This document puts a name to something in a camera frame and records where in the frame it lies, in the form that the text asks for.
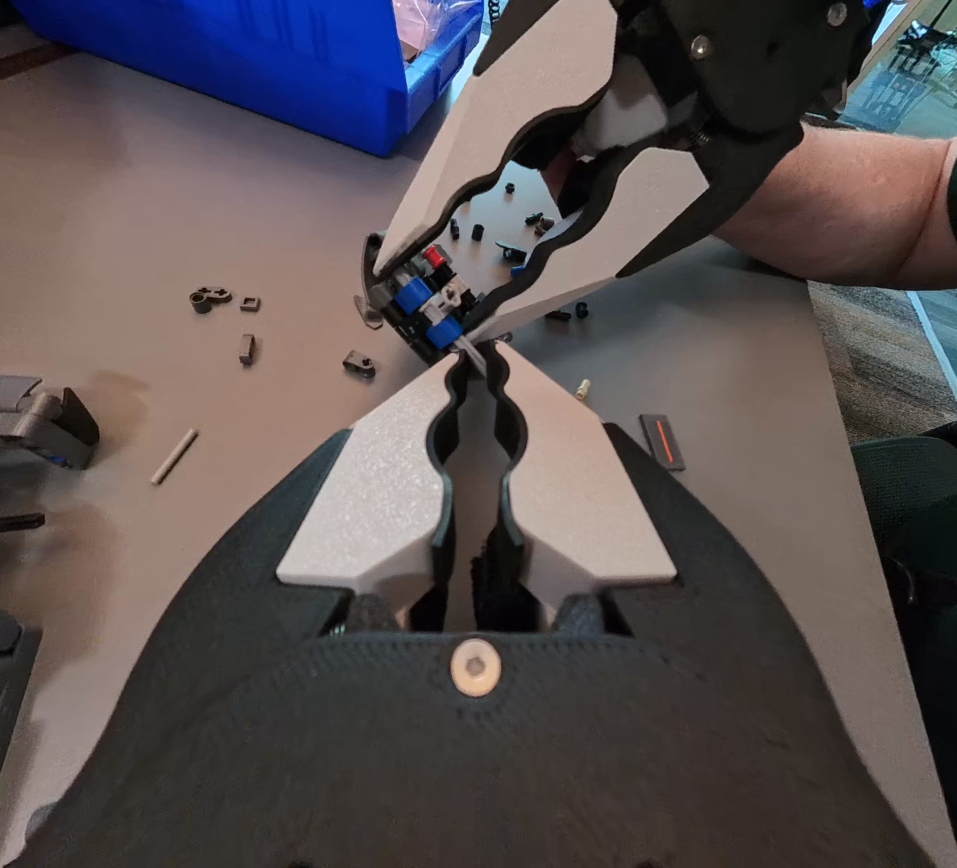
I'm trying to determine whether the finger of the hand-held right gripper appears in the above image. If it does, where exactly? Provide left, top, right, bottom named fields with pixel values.
left=458, top=146, right=711, bottom=346
left=372, top=0, right=622, bottom=280

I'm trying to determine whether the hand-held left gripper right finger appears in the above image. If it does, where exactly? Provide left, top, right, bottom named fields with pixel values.
left=470, top=343, right=677, bottom=633

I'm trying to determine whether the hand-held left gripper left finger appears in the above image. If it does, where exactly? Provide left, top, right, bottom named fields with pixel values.
left=275, top=348, right=471, bottom=633

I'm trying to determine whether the dark grey lego wing assembly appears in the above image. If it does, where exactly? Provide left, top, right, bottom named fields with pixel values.
left=361, top=232, right=518, bottom=368

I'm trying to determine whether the person's right forearm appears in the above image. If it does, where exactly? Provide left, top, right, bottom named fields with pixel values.
left=714, top=122, right=957, bottom=289

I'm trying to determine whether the group of black lego pins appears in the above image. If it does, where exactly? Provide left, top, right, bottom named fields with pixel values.
left=450, top=181, right=593, bottom=322

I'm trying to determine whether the light grey lego axle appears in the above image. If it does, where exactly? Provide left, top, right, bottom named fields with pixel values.
left=150, top=428, right=200, bottom=486

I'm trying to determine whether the large lego car model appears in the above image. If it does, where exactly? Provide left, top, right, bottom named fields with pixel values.
left=0, top=374, right=102, bottom=734

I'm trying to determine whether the person's right hand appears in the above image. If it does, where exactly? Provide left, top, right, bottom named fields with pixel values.
left=543, top=146, right=583, bottom=209

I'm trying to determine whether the grey tile with orange stripe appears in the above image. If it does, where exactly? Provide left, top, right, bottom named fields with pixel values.
left=639, top=413, right=688, bottom=473

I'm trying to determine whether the blue storage bin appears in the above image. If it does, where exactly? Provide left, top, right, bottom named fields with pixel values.
left=0, top=0, right=485, bottom=159

